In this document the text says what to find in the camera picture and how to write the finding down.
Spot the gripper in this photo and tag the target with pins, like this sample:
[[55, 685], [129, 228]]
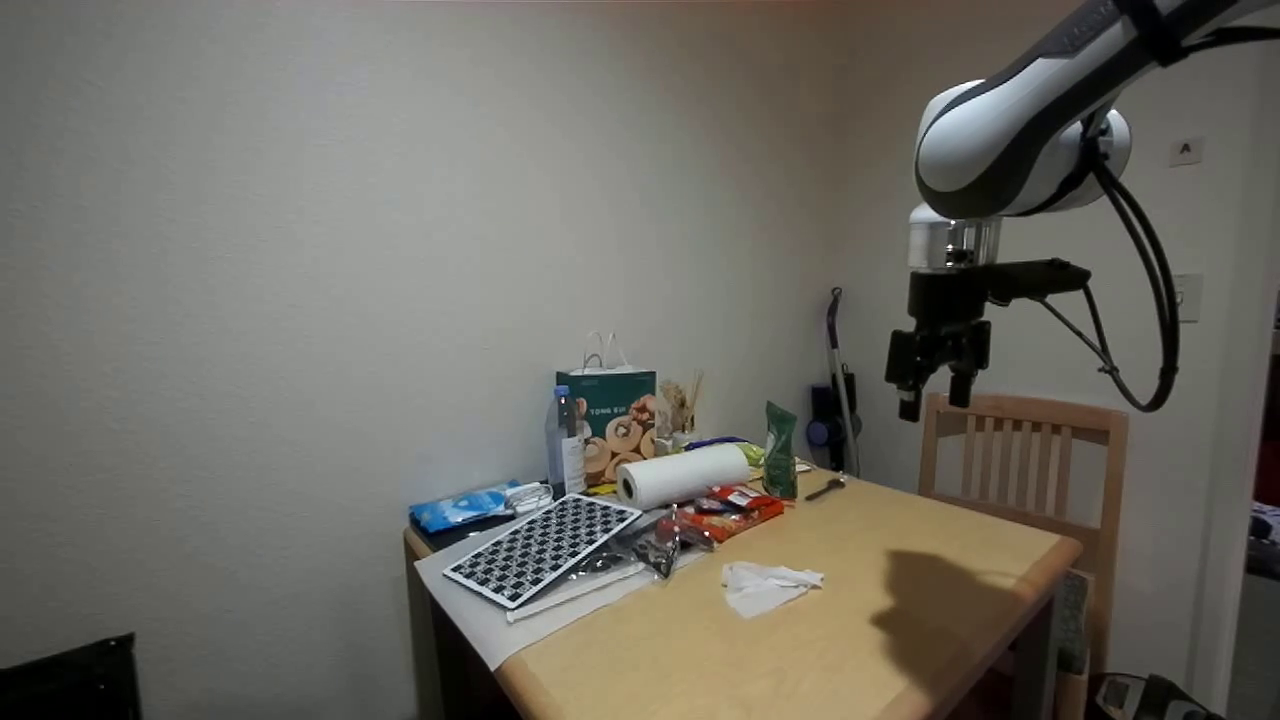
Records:
[[940, 345]]

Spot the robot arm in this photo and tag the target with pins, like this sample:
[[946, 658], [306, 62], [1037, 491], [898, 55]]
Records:
[[985, 140]]

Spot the white cloth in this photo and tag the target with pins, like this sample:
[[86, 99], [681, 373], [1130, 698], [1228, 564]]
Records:
[[765, 588]]

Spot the stick vacuum cleaner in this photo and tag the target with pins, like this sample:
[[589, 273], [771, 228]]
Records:
[[840, 400]]

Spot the wooden chair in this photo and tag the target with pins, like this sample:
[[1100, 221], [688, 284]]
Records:
[[1020, 470]]

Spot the small black tool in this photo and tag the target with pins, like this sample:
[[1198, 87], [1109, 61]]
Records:
[[826, 488]]

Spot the green standing pouch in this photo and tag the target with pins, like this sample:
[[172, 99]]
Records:
[[781, 455]]

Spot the yellow-green packet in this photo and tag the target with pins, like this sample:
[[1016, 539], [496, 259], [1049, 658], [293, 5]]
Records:
[[745, 450]]

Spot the red snack packet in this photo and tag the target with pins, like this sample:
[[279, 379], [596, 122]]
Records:
[[735, 512]]

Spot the dried flower bundle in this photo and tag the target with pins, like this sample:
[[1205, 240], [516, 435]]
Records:
[[683, 405]]

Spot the paper towel roll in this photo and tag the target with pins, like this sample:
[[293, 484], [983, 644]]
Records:
[[685, 476]]

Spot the green paper gift bag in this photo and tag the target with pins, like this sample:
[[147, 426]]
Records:
[[618, 420]]

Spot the dark clear plastic bag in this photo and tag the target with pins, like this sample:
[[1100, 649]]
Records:
[[655, 550]]

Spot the black and grey bag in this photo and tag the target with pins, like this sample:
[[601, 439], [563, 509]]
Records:
[[1150, 698]]

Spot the clear plastic water bottle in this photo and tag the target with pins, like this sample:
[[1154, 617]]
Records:
[[565, 450]]

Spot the white plastic packet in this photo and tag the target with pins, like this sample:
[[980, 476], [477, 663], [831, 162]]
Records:
[[530, 497]]

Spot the checkerboard calibration board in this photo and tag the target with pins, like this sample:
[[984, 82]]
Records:
[[545, 548]]

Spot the blue wet wipes packet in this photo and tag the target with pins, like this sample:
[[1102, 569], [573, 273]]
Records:
[[462, 507]]

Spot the white paper sheet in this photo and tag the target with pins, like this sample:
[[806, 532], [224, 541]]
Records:
[[480, 625]]

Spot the black box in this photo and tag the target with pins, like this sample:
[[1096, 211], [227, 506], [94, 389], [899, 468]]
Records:
[[70, 682]]

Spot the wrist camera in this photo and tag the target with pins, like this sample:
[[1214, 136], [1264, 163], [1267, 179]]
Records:
[[1040, 276]]

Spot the wall switch plate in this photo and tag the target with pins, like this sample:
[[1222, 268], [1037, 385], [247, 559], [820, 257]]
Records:
[[1189, 297], [1187, 152]]

